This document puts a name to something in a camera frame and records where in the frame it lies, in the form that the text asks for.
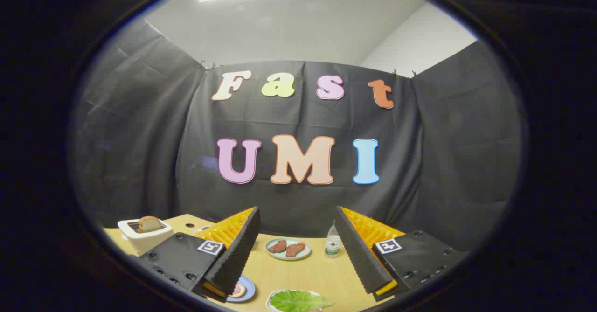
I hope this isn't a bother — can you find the toast bread slice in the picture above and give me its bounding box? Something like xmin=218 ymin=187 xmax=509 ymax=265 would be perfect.
xmin=138 ymin=216 xmax=162 ymax=233

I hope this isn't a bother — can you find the white toaster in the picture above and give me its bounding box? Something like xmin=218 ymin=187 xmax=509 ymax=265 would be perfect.
xmin=118 ymin=217 xmax=174 ymax=256

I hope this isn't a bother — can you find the white plate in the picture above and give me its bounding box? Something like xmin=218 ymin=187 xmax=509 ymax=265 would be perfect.
xmin=266 ymin=290 xmax=322 ymax=312

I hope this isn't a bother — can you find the blue plate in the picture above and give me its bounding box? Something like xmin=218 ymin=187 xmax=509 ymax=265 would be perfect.
xmin=227 ymin=275 xmax=256 ymax=303

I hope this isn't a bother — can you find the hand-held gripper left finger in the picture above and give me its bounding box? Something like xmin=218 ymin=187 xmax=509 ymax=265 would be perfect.
xmin=139 ymin=206 xmax=262 ymax=303

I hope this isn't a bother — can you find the green lettuce leaf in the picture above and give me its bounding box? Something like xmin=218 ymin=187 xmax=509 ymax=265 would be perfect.
xmin=270 ymin=290 xmax=334 ymax=312

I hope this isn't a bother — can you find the clear plastic water bottle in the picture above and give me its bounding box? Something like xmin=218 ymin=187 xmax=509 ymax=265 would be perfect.
xmin=325 ymin=220 xmax=342 ymax=258

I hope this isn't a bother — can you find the pale green plate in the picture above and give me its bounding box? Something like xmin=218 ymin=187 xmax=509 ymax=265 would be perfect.
xmin=265 ymin=237 xmax=312 ymax=261

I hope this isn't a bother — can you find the black backdrop cloth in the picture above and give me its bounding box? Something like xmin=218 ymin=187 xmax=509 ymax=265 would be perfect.
xmin=70 ymin=18 xmax=523 ymax=252

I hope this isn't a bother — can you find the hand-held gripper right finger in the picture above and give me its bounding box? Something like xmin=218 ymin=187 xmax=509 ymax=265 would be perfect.
xmin=335 ymin=206 xmax=469 ymax=302

